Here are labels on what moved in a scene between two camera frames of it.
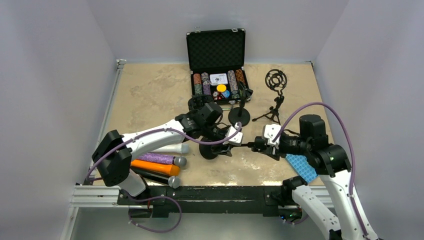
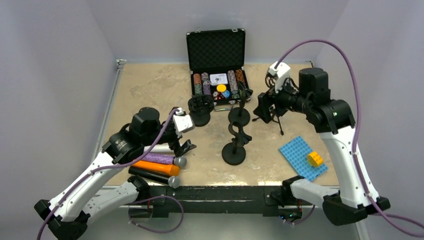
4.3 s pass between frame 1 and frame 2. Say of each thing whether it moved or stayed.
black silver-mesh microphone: stayed
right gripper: moved
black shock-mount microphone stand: stayed
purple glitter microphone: stayed
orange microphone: stayed
